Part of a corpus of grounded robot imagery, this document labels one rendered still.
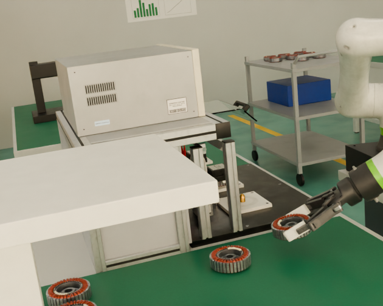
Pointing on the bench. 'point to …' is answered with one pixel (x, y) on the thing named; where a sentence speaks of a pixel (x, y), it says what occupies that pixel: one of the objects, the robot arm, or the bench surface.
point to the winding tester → (130, 88)
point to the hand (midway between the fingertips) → (292, 224)
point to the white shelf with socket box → (80, 201)
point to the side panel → (139, 241)
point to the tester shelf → (185, 131)
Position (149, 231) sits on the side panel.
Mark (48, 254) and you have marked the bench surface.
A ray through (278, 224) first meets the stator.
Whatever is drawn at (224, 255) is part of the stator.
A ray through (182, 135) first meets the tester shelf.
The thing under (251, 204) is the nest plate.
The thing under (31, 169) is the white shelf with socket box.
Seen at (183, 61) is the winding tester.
